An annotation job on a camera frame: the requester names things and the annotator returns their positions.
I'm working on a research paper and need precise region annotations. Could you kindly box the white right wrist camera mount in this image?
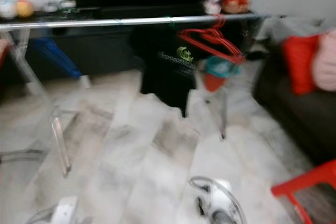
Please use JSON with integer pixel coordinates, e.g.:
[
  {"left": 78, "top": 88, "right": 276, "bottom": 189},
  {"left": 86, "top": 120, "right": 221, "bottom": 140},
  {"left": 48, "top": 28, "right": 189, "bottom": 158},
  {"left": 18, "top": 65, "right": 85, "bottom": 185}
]
[{"left": 192, "top": 178, "right": 234, "bottom": 219}]

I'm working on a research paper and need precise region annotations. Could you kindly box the black television console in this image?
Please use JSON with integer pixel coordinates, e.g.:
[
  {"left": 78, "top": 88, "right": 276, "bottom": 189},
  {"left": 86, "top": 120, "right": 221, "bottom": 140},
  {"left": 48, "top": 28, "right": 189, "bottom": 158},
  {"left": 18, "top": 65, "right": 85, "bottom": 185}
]
[{"left": 0, "top": 6, "right": 268, "bottom": 83}]

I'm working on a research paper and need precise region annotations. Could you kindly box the marble top folding table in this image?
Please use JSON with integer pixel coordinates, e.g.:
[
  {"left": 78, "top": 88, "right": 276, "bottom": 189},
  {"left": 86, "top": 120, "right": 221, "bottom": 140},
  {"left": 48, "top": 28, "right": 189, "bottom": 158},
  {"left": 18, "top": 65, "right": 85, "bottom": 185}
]
[{"left": 0, "top": 39, "right": 48, "bottom": 166}]

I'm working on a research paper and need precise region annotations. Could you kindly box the orange egg figurine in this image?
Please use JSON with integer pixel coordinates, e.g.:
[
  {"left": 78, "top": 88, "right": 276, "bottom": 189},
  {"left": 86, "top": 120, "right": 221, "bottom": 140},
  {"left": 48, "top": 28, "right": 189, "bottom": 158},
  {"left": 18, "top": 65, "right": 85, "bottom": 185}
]
[{"left": 15, "top": 0, "right": 35, "bottom": 19}]

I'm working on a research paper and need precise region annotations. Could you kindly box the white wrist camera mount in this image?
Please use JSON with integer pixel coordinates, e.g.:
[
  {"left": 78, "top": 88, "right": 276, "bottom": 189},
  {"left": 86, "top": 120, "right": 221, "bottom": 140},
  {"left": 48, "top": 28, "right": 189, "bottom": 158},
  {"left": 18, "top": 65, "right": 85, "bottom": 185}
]
[
  {"left": 192, "top": 178, "right": 234, "bottom": 219},
  {"left": 55, "top": 196, "right": 85, "bottom": 224}
]

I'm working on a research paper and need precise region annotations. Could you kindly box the dark sofa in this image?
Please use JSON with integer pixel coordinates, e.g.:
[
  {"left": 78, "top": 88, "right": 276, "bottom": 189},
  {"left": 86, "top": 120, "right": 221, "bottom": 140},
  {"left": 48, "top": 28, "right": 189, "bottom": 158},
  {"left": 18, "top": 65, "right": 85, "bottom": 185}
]
[{"left": 252, "top": 17, "right": 336, "bottom": 164}]

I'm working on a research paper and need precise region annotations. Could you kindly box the red plastic hangers bunch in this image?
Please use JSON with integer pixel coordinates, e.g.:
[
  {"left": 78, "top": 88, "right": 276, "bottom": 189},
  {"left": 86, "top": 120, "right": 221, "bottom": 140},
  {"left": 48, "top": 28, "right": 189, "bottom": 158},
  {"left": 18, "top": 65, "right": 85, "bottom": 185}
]
[{"left": 177, "top": 15, "right": 246, "bottom": 65}]

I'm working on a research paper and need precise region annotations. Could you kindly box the red cushion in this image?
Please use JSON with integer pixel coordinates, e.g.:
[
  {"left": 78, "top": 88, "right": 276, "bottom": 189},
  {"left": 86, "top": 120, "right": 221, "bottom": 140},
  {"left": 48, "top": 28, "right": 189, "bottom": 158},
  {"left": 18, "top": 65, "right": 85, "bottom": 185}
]
[{"left": 281, "top": 34, "right": 321, "bottom": 96}]

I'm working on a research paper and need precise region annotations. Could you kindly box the white tissue pack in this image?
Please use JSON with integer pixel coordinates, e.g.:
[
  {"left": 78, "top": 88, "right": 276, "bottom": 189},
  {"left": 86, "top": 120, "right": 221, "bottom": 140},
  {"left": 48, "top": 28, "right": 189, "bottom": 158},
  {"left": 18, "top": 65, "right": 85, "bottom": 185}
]
[{"left": 204, "top": 0, "right": 221, "bottom": 15}]

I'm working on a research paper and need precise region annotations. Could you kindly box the white egg figurine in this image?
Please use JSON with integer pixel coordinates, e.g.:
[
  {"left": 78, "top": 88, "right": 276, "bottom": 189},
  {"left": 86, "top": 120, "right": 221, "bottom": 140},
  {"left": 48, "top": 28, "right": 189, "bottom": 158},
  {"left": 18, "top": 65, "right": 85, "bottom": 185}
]
[{"left": 0, "top": 0, "right": 17, "bottom": 20}]

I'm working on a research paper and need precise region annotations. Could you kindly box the silver metal clothes rack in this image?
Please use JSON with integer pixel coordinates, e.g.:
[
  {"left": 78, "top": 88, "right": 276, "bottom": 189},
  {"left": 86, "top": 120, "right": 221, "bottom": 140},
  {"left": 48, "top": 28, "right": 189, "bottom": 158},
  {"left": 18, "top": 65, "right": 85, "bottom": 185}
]
[{"left": 0, "top": 13, "right": 288, "bottom": 177}]

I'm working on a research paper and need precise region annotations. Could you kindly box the blue plastic hangers bunch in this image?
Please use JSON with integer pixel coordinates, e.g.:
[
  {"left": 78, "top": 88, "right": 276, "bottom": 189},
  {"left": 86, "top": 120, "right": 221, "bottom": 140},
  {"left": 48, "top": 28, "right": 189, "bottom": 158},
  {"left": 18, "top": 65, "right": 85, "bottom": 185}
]
[{"left": 34, "top": 38, "right": 91, "bottom": 80}]

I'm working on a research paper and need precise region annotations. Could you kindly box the pink cushion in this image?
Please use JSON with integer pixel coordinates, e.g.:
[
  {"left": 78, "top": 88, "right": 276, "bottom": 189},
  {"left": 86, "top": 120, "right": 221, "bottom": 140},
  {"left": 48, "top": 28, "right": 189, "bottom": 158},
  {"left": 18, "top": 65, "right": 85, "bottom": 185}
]
[{"left": 311, "top": 29, "right": 336, "bottom": 92}]

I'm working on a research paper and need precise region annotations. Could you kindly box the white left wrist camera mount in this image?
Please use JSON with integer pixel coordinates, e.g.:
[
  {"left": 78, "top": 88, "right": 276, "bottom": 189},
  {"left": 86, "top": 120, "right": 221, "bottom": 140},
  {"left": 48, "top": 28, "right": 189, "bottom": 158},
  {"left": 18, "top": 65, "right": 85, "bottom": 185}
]
[{"left": 55, "top": 196, "right": 85, "bottom": 224}]

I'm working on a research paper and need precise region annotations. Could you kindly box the black fonemax print shirt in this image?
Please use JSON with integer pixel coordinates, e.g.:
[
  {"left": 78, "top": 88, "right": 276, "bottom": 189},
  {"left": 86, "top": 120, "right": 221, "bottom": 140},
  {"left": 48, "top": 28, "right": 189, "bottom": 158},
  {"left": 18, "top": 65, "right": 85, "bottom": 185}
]
[{"left": 139, "top": 27, "right": 211, "bottom": 119}]

